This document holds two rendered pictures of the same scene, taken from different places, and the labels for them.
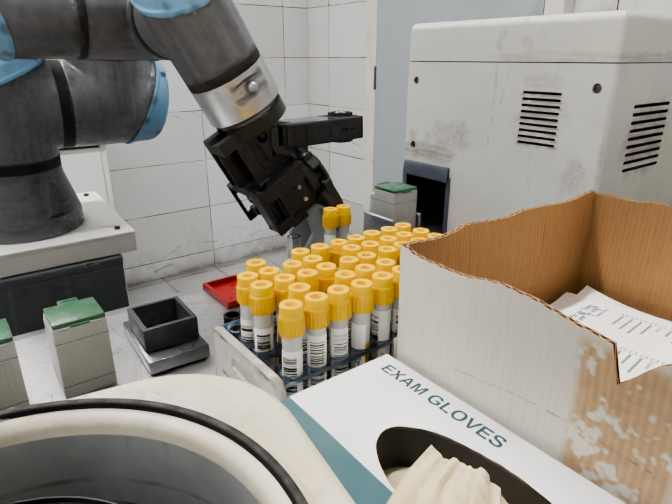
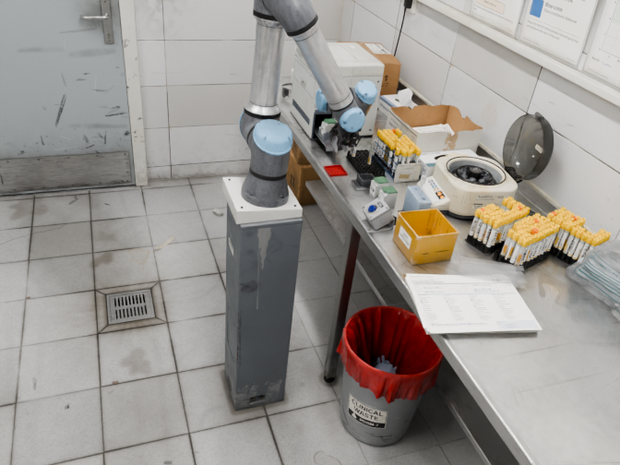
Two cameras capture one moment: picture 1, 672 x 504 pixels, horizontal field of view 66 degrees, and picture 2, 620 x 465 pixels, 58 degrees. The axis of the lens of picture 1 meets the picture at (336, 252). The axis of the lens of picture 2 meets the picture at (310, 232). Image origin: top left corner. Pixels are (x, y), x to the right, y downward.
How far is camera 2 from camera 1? 201 cm
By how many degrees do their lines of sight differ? 67
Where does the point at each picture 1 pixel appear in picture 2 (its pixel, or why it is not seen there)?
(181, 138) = not seen: outside the picture
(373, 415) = (431, 159)
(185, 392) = (442, 160)
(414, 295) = (420, 140)
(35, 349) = (359, 203)
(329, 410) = (429, 161)
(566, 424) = (444, 146)
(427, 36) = not seen: hidden behind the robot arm
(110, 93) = not seen: hidden behind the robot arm
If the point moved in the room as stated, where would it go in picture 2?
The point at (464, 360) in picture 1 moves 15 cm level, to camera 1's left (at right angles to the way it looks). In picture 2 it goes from (429, 146) to (423, 162)
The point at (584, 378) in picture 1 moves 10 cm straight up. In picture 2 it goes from (447, 138) to (453, 113)
